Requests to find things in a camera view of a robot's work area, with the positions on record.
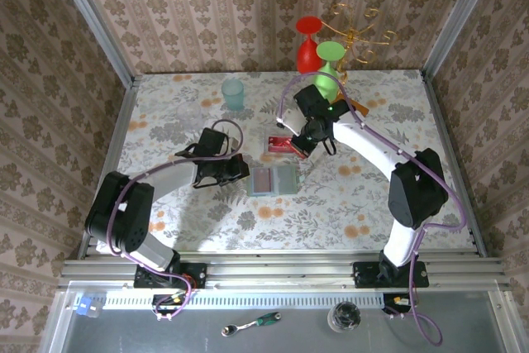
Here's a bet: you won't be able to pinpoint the red card packet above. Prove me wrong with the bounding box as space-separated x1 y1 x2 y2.
267 136 299 155

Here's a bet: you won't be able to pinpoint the green plastic wine glass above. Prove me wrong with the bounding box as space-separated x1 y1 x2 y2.
312 41 346 102

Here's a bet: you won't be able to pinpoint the clear plastic cup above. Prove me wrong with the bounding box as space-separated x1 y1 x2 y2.
176 100 203 127

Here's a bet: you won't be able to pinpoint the red plastic wine glass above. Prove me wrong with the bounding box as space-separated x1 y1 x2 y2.
295 16 324 77

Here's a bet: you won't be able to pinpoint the teal plastic cup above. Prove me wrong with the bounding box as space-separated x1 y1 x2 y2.
220 78 245 112

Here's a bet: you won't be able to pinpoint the floral tablecloth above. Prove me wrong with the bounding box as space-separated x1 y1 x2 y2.
95 70 475 253

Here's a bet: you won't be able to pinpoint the black box yellow connector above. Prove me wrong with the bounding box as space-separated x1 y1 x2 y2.
151 293 187 317
382 293 412 316

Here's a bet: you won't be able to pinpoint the grey metal tray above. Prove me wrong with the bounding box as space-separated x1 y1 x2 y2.
39 282 526 353

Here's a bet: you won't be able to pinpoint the clear jar black contents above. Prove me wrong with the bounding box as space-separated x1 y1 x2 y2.
326 301 362 334

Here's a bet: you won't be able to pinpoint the small blue white box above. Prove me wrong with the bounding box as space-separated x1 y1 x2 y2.
73 293 104 319

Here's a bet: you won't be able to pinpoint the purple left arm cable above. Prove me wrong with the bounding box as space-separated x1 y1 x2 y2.
106 119 245 321

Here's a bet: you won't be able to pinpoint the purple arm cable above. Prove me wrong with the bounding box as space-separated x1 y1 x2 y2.
106 119 245 321
275 71 467 346

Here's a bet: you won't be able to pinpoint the gold wire rack wooden base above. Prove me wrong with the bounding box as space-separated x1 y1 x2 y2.
320 2 398 119

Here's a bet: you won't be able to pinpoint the aluminium side rail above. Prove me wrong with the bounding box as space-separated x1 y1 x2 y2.
77 75 140 261
419 71 489 257

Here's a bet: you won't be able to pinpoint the long aluminium base rail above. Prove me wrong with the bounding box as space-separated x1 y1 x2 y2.
57 251 512 290

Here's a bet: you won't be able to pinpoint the white slotted cable duct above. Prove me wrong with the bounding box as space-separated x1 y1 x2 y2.
101 291 388 311

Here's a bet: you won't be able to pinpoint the green handled ratchet wrench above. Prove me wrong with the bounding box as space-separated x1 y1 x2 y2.
220 311 283 338

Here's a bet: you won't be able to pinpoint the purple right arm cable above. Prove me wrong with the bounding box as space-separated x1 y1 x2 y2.
275 71 467 346

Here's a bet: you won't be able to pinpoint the aluminium frame post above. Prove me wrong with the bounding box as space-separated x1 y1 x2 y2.
420 0 504 81
48 0 140 88

